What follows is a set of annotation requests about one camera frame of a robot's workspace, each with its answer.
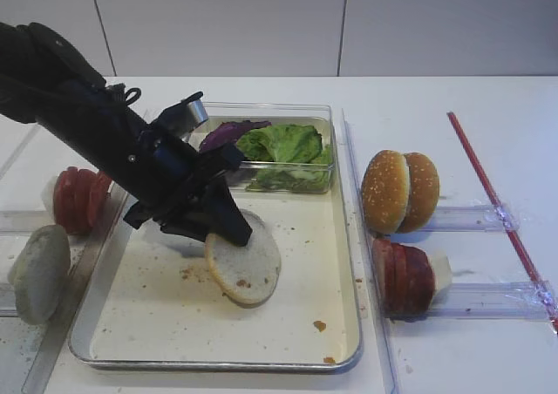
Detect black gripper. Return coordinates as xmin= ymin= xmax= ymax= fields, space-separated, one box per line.
xmin=124 ymin=143 xmax=252 ymax=247

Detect bun slice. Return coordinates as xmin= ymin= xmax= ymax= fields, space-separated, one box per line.
xmin=8 ymin=225 xmax=71 ymax=325
xmin=204 ymin=209 xmax=282 ymax=308

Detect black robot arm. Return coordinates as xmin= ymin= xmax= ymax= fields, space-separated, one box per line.
xmin=1 ymin=23 xmax=252 ymax=246

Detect green lettuce leaves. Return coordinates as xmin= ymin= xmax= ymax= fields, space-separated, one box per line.
xmin=236 ymin=124 xmax=333 ymax=193

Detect clear plastic lettuce box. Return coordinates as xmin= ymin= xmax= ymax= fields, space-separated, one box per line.
xmin=188 ymin=102 xmax=335 ymax=194

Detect tomato slices stack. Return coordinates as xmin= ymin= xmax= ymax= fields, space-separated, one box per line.
xmin=52 ymin=166 xmax=112 ymax=235

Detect stack of meat patties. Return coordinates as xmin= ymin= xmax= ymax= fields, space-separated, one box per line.
xmin=372 ymin=239 xmax=436 ymax=317

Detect purple cabbage leaf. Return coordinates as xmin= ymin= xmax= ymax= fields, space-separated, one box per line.
xmin=199 ymin=120 xmax=271 ymax=153

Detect metal baking tray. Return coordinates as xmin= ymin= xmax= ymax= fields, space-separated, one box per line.
xmin=68 ymin=114 xmax=364 ymax=373

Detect sesame bun top front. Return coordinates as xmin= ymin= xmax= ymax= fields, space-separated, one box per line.
xmin=361 ymin=150 xmax=410 ymax=234

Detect sesame bun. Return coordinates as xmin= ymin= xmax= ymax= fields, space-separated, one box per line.
xmin=361 ymin=150 xmax=410 ymax=234
xmin=397 ymin=153 xmax=440 ymax=233

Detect sesame bun top rear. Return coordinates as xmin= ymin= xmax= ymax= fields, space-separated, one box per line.
xmin=397 ymin=153 xmax=440 ymax=233

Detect red straw strip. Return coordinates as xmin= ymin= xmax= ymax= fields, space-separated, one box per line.
xmin=446 ymin=112 xmax=557 ymax=334

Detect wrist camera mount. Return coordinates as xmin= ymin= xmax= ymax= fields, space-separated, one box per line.
xmin=152 ymin=92 xmax=208 ymax=139

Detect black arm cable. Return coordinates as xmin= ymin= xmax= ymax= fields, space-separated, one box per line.
xmin=102 ymin=83 xmax=143 ymax=107

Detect clear right divider rail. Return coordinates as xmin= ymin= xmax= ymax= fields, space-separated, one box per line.
xmin=341 ymin=109 xmax=399 ymax=394

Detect clear bun holder rail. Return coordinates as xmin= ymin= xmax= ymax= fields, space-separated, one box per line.
xmin=420 ymin=204 xmax=520 ymax=233

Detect clear patty holder rail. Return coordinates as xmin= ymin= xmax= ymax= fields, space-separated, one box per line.
xmin=427 ymin=282 xmax=557 ymax=322

